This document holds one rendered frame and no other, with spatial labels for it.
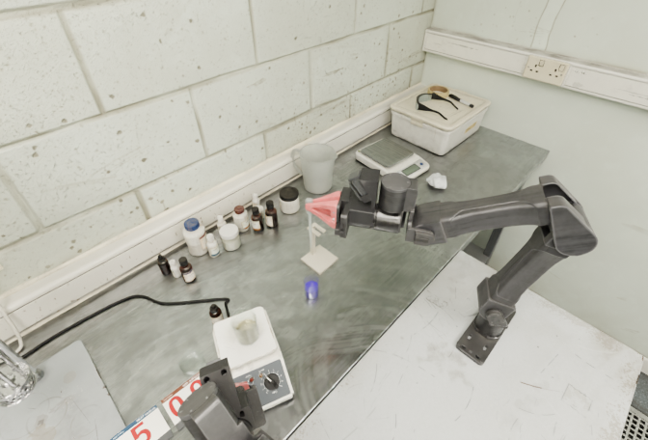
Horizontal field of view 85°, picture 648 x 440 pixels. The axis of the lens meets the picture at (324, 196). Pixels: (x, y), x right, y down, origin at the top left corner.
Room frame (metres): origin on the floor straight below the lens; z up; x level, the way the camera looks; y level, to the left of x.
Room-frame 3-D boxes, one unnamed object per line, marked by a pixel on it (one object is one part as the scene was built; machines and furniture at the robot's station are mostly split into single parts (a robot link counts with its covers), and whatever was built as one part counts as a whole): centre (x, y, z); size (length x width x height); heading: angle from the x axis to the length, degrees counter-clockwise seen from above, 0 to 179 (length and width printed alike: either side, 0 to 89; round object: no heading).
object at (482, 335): (0.47, -0.41, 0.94); 0.20 x 0.07 x 0.08; 135
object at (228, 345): (0.41, 0.18, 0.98); 0.12 x 0.12 x 0.01; 24
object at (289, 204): (0.94, 0.12, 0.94); 0.07 x 0.07 x 0.07
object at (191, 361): (0.39, 0.31, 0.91); 0.06 x 0.06 x 0.02
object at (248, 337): (0.41, 0.17, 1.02); 0.06 x 0.05 x 0.08; 130
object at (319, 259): (0.70, 0.01, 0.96); 0.08 x 0.08 x 0.13; 46
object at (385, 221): (0.54, -0.13, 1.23); 0.07 x 0.06 x 0.07; 76
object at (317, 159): (1.07, 0.04, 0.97); 0.18 x 0.13 x 0.15; 68
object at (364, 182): (0.56, -0.08, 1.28); 0.07 x 0.06 x 0.11; 166
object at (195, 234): (0.74, 0.39, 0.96); 0.06 x 0.06 x 0.11
